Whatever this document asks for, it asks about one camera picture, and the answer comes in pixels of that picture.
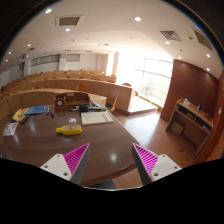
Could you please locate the wooden desk organizer box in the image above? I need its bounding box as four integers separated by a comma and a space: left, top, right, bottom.
54, 92, 90, 108

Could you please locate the white open notebook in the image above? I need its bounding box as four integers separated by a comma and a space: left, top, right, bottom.
81, 111, 113, 125

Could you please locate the red marker pen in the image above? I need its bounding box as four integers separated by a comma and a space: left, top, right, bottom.
50, 108, 55, 117

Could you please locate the long curved wooden desk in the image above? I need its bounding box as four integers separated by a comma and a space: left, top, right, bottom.
4, 78, 134, 110

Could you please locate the wooden lectern shelf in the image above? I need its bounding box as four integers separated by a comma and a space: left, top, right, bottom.
166, 99, 213, 148

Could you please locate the yellow power strip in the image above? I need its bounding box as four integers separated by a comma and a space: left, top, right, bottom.
56, 125, 82, 135

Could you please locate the white paper card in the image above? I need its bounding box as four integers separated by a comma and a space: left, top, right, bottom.
3, 122, 18, 136

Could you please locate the wooden chair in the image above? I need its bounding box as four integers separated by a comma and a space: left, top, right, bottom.
106, 89, 119, 112

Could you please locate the blue marker pen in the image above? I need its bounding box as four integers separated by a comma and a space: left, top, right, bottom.
46, 107, 50, 116

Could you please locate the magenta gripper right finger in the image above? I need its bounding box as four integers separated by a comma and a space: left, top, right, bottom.
132, 143, 181, 185

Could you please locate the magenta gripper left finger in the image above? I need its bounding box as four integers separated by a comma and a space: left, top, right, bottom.
41, 143, 90, 185

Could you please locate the black microphone stand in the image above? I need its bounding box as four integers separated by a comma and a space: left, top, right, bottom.
1, 86, 15, 123

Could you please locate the blue folder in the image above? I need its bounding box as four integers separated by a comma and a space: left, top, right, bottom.
26, 105, 48, 115

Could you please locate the white charger plug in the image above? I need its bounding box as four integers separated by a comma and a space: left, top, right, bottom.
69, 118, 77, 129

